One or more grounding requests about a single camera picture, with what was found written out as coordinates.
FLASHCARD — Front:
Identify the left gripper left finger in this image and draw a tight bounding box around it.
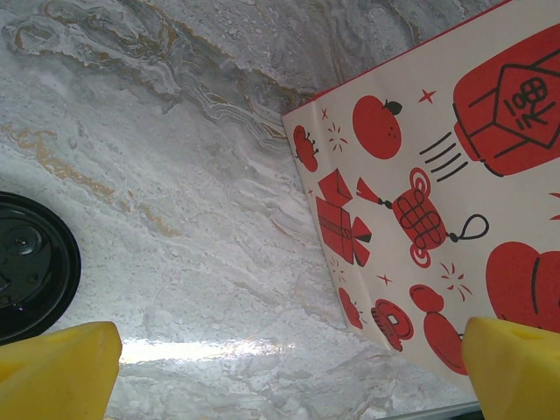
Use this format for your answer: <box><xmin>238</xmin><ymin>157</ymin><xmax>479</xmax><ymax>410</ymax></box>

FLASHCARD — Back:
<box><xmin>0</xmin><ymin>321</ymin><xmax>124</xmax><ymax>420</ymax></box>

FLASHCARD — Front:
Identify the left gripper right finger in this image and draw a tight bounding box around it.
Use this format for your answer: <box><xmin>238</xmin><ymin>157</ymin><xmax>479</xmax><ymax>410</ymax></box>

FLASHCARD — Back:
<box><xmin>462</xmin><ymin>317</ymin><xmax>560</xmax><ymax>420</ymax></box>

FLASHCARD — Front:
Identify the white red printed paper bag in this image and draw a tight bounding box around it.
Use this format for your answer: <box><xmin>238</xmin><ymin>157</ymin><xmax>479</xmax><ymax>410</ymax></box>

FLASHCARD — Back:
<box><xmin>280</xmin><ymin>0</ymin><xmax>560</xmax><ymax>406</ymax></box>

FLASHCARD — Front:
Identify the black plastic cup lid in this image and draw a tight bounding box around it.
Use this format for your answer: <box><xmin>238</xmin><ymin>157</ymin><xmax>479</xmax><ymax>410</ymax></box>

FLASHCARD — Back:
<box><xmin>0</xmin><ymin>191</ymin><xmax>83</xmax><ymax>344</ymax></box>

